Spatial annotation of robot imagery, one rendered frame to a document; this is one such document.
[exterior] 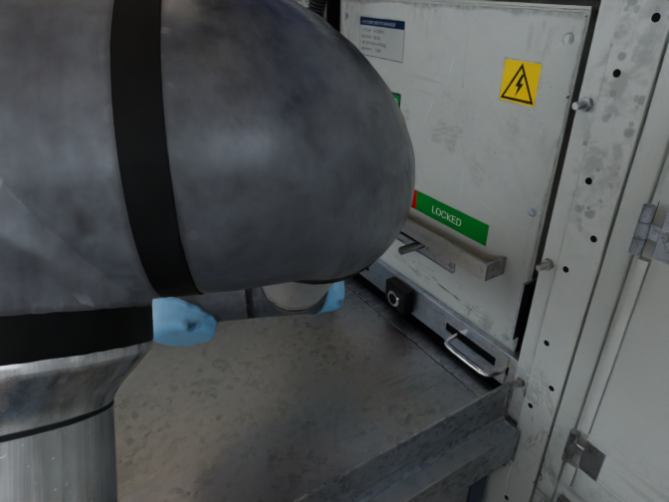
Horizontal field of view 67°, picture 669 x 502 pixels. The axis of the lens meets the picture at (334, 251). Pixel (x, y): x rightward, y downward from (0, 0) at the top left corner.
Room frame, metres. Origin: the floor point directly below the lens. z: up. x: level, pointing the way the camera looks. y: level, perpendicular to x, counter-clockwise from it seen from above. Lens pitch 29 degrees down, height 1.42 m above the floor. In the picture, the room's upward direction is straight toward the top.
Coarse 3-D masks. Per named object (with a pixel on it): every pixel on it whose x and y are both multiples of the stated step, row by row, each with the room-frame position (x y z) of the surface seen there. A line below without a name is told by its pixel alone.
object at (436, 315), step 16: (368, 272) 0.88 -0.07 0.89; (384, 272) 0.84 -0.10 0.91; (384, 288) 0.84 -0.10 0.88; (416, 288) 0.76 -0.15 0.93; (416, 304) 0.76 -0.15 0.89; (432, 304) 0.72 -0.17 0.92; (432, 320) 0.72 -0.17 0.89; (448, 320) 0.69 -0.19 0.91; (464, 320) 0.67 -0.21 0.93; (448, 336) 0.68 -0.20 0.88; (464, 336) 0.66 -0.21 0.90; (480, 336) 0.63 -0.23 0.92; (464, 352) 0.65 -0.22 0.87; (480, 352) 0.63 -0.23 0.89; (496, 352) 0.60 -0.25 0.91; (512, 352) 0.59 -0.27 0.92; (512, 368) 0.57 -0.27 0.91
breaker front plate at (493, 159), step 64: (384, 0) 0.89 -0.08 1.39; (384, 64) 0.88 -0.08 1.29; (448, 64) 0.76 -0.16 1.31; (576, 64) 0.59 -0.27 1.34; (448, 128) 0.75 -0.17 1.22; (512, 128) 0.65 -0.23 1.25; (448, 192) 0.73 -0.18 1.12; (512, 192) 0.63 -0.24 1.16; (384, 256) 0.86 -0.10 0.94; (512, 256) 0.62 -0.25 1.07; (512, 320) 0.60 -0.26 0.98
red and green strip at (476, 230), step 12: (420, 192) 0.79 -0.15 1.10; (420, 204) 0.78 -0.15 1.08; (432, 204) 0.76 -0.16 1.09; (444, 204) 0.74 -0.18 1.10; (432, 216) 0.76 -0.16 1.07; (444, 216) 0.73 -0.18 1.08; (456, 216) 0.71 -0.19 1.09; (468, 216) 0.69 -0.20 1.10; (456, 228) 0.71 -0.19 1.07; (468, 228) 0.69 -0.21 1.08; (480, 228) 0.67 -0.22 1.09; (480, 240) 0.67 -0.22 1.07
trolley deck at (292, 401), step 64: (256, 320) 0.77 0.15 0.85; (320, 320) 0.77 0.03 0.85; (384, 320) 0.77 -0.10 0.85; (128, 384) 0.60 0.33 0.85; (192, 384) 0.60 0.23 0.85; (256, 384) 0.60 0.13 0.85; (320, 384) 0.60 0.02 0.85; (384, 384) 0.60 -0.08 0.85; (448, 384) 0.60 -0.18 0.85; (128, 448) 0.48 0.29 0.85; (192, 448) 0.48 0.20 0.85; (256, 448) 0.48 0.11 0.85; (320, 448) 0.48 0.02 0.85; (384, 448) 0.48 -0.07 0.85; (512, 448) 0.50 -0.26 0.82
